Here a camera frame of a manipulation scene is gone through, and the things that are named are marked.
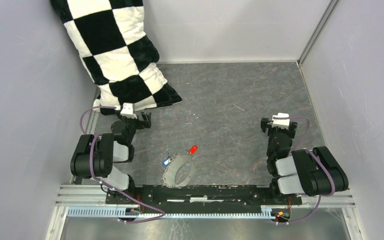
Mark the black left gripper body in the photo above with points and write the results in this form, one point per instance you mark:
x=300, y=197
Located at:
x=135, y=123

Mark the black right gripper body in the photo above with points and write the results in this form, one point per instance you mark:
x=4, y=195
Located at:
x=271, y=131

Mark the blue capped key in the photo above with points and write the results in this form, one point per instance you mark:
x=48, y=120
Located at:
x=166, y=162

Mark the red capped key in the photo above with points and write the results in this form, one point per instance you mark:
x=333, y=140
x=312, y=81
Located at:
x=193, y=149

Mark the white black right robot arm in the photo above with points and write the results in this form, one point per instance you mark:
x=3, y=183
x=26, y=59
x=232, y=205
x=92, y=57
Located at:
x=313, y=172

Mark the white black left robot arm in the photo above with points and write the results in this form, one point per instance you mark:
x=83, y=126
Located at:
x=96, y=160

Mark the black white checkered pillow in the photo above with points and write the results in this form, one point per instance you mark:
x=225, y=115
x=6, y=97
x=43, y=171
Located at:
x=116, y=52

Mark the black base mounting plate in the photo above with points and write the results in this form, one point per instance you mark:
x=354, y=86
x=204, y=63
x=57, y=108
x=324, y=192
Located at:
x=203, y=199

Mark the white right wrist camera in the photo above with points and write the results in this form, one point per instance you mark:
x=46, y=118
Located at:
x=280, y=120

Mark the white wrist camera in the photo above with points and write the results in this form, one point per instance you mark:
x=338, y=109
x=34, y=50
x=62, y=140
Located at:
x=127, y=110
x=280, y=120

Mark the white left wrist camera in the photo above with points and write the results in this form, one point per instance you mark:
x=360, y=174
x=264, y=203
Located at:
x=127, y=110

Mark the aluminium corner frame post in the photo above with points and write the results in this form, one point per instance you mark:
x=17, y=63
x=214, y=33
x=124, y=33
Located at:
x=332, y=4

